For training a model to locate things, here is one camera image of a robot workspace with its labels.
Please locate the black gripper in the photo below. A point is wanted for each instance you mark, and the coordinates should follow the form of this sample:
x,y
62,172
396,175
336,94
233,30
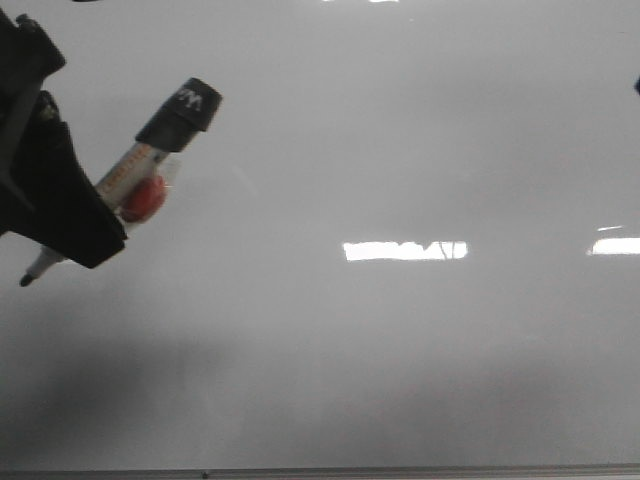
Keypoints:
x,y
45,194

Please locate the black white whiteboard marker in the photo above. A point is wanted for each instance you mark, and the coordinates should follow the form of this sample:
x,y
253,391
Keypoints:
x,y
134,187

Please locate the white whiteboard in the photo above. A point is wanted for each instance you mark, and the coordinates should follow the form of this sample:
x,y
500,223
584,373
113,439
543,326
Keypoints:
x,y
410,237

